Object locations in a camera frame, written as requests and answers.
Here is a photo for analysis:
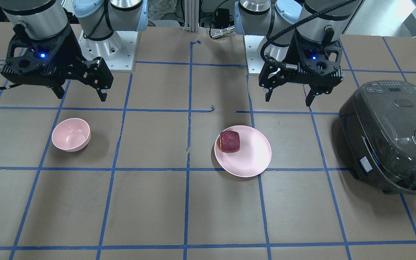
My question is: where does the dark grey rice cooker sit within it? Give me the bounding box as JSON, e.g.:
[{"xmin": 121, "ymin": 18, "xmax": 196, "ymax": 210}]
[{"xmin": 339, "ymin": 80, "xmax": 416, "ymax": 195}]

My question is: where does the aluminium frame post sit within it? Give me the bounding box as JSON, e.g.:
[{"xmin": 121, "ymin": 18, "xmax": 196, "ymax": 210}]
[{"xmin": 183, "ymin": 0, "xmax": 200, "ymax": 34}]

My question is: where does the red apple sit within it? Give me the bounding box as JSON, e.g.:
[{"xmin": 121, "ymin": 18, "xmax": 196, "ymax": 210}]
[{"xmin": 219, "ymin": 130, "xmax": 241, "ymax": 153}]

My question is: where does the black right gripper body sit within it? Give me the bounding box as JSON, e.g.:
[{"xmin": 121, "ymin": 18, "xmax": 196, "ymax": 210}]
[{"xmin": 1, "ymin": 25, "xmax": 97, "ymax": 88}]

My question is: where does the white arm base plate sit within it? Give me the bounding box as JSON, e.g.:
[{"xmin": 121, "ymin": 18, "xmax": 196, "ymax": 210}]
[
  {"xmin": 244, "ymin": 35, "xmax": 266, "ymax": 75},
  {"xmin": 78, "ymin": 31, "xmax": 140, "ymax": 72}
]

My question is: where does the pink bowl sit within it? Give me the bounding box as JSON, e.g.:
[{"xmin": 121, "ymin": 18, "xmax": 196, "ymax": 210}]
[{"xmin": 51, "ymin": 118, "xmax": 91, "ymax": 152}]

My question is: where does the black power adapter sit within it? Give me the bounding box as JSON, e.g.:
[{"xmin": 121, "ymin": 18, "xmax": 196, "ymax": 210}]
[{"xmin": 210, "ymin": 8, "xmax": 231, "ymax": 29}]

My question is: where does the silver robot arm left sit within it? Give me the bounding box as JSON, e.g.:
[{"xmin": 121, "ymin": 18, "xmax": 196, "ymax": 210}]
[{"xmin": 234, "ymin": 0, "xmax": 360, "ymax": 107}]

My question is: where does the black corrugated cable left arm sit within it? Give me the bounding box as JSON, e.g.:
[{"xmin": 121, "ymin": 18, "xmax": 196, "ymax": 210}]
[{"xmin": 260, "ymin": 0, "xmax": 358, "ymax": 69}]

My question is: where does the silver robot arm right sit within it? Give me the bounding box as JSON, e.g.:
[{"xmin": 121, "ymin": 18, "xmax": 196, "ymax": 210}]
[{"xmin": 0, "ymin": 0, "xmax": 148, "ymax": 102}]

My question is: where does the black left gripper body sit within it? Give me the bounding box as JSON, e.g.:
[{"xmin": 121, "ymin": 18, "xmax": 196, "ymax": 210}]
[{"xmin": 261, "ymin": 33, "xmax": 343, "ymax": 87}]

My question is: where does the pink plate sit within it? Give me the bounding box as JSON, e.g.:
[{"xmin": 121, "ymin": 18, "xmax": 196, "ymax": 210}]
[{"xmin": 213, "ymin": 125, "xmax": 272, "ymax": 178}]

